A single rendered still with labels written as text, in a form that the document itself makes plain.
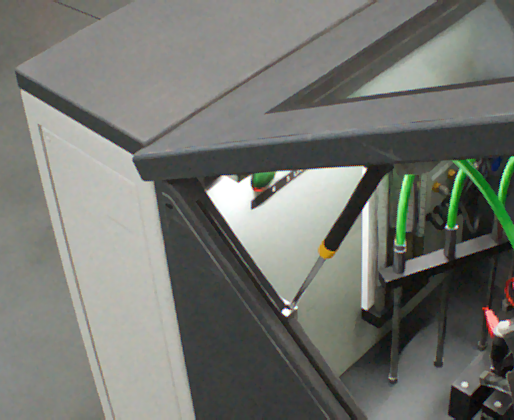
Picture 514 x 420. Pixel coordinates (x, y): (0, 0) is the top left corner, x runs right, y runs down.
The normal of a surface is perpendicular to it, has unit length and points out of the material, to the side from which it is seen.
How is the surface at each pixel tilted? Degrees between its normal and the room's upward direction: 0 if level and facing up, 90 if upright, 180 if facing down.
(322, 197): 90
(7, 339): 0
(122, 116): 0
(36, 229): 0
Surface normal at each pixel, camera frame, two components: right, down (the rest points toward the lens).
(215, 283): -0.68, 0.51
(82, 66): -0.07, -0.75
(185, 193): 0.44, -0.27
